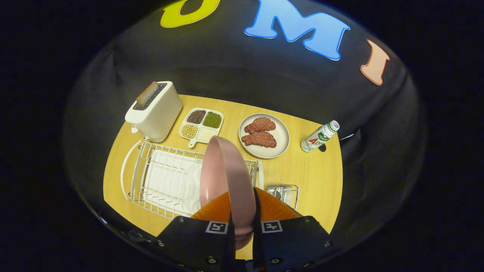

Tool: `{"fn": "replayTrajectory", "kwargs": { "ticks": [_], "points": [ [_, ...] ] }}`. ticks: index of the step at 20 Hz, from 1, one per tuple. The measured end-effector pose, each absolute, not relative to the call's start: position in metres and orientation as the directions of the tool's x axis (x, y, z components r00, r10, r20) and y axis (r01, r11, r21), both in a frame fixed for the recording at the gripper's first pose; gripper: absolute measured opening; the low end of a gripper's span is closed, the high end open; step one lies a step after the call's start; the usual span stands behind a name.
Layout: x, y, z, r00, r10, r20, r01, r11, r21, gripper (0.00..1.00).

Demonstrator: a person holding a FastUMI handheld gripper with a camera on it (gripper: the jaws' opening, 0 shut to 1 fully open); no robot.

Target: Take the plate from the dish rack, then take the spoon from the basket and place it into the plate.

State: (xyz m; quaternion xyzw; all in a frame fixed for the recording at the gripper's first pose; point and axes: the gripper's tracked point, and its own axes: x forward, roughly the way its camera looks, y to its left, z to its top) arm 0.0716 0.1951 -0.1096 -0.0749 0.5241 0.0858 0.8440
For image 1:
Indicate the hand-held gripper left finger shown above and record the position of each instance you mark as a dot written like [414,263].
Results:
[196,241]

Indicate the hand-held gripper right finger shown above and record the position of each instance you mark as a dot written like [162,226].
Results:
[287,241]

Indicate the pink plate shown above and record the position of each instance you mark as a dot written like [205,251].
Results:
[223,173]

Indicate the beige round plate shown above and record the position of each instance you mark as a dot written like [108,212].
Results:
[281,132]

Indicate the white drip tray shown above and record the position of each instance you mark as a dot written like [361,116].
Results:
[170,185]

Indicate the black table grommet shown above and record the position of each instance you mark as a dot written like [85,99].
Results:
[322,148]

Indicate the red meat steak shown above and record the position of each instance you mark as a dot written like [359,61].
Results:
[260,139]
[261,124]

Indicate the white divided tray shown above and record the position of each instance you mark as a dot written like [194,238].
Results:
[206,134]

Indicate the white drink bottle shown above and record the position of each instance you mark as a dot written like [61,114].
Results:
[317,138]

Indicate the pile of yellow beans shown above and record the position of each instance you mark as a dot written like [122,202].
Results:
[189,131]

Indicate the pile of green beans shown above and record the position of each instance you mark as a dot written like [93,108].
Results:
[212,120]

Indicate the pile of brown beans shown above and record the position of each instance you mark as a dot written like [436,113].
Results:
[196,116]

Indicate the white toaster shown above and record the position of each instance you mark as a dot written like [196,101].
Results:
[157,117]

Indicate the brown toast slice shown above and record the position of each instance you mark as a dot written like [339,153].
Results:
[146,94]

